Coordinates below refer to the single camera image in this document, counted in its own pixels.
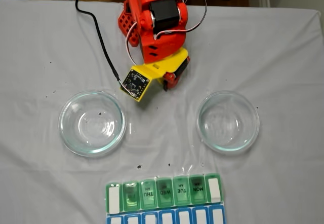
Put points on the weekly pill organizer box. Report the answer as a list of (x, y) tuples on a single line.
[(162, 208)]

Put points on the glass bowl for red candies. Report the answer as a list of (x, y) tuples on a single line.
[(240, 132)]

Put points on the glass bowl for green candies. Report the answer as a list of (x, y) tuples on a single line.
[(71, 112)]

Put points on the white tablecloth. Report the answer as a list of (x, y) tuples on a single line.
[(278, 56)]

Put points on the camera board on yellow mount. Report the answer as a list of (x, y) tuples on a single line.
[(135, 82)]

